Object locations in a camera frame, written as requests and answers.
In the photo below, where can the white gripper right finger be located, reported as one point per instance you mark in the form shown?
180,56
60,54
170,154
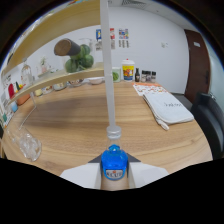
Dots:
146,173

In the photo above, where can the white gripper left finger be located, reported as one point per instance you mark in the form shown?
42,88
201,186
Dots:
85,175

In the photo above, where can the blue liquid bottle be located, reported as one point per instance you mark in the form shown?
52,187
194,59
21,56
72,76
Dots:
114,161

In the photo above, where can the clear glass cup with ice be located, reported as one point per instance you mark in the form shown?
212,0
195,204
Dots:
29,146

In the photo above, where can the green patterned cup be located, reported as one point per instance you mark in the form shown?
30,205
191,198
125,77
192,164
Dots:
116,75

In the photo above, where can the black chair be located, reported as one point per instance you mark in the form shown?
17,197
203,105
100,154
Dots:
210,126

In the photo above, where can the orange patterned paper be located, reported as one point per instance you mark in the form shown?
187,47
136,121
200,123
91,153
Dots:
148,88

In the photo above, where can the white bowl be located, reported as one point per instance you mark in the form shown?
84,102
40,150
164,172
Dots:
95,80

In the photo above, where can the dark sauce bottle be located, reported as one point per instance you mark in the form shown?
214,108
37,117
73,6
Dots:
137,76

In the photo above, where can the white tub with yellow label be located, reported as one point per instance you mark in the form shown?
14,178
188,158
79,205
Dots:
128,70

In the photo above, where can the clear bottle with red label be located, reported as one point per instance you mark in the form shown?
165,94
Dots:
26,75

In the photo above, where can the brown door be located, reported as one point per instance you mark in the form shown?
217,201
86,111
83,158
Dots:
197,66

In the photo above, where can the white frame wooden two-tier shelf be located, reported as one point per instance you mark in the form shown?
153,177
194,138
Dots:
66,75

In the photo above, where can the blue wall poster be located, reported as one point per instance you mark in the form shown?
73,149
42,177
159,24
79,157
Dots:
98,35

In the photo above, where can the multicolour wall poster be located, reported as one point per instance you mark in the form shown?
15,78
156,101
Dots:
123,34

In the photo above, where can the red wall poster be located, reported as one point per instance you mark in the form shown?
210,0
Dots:
112,34

